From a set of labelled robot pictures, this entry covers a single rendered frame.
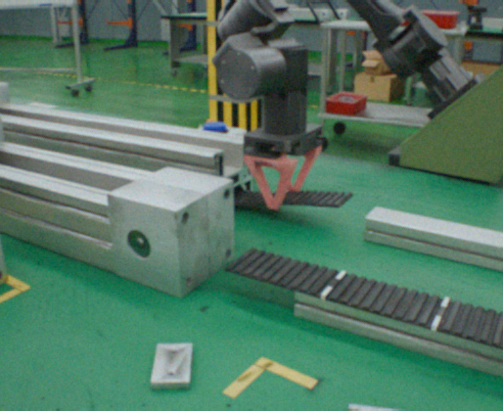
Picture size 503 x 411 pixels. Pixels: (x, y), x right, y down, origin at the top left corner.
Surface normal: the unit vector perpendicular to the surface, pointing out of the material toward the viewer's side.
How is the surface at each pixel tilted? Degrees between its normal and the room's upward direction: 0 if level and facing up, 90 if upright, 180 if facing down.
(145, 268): 90
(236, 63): 90
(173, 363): 0
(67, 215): 90
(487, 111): 90
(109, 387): 0
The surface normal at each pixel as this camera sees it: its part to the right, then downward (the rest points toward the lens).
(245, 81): -0.58, 0.32
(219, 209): 0.86, 0.20
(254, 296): 0.00, -0.92
